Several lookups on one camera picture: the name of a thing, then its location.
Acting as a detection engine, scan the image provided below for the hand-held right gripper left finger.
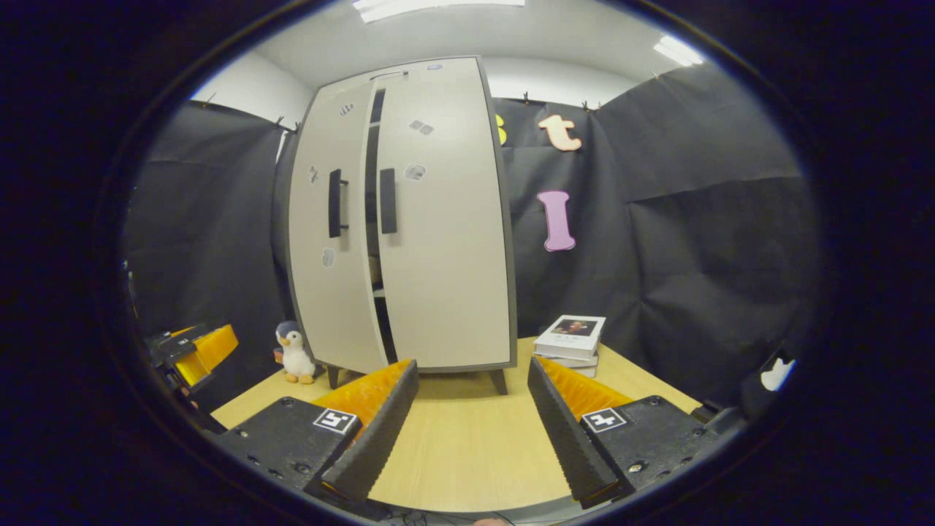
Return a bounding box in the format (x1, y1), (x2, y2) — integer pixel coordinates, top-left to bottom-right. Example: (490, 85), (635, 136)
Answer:
(218, 358), (419, 503)

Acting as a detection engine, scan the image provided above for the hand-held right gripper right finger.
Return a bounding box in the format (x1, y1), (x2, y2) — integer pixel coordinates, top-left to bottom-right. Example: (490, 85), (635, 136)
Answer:
(527, 357), (720, 510)

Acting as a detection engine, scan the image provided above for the white cabinet door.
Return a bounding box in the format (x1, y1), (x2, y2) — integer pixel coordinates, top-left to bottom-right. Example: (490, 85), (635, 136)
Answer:
(374, 57), (516, 370)
(287, 79), (388, 375)

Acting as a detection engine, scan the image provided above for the white shoe cabinet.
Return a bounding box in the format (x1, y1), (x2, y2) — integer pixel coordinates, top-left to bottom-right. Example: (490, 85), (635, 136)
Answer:
(285, 56), (518, 395)

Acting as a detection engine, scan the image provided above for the white cabinet drawer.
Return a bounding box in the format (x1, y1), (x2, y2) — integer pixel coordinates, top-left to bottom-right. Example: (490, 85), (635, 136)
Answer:
(314, 56), (484, 92)

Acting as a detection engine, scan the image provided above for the plain white book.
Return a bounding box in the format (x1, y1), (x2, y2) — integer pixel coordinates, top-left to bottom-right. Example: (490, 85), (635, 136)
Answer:
(539, 352), (600, 378)

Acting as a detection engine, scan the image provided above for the penguin plush toy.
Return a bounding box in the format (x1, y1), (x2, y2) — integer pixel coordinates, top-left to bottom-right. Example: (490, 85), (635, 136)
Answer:
(274, 321), (316, 385)

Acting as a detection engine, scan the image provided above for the black backdrop cloth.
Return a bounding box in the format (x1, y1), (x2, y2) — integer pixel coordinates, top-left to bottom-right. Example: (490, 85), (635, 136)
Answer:
(124, 62), (823, 410)

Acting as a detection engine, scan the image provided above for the small ceiling light panel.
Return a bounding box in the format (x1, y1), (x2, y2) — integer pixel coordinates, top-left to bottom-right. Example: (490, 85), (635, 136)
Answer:
(654, 35), (703, 68)

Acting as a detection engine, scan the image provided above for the large ceiling light panel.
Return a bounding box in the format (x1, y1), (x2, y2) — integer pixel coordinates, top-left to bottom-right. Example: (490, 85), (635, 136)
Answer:
(353, 0), (525, 23)

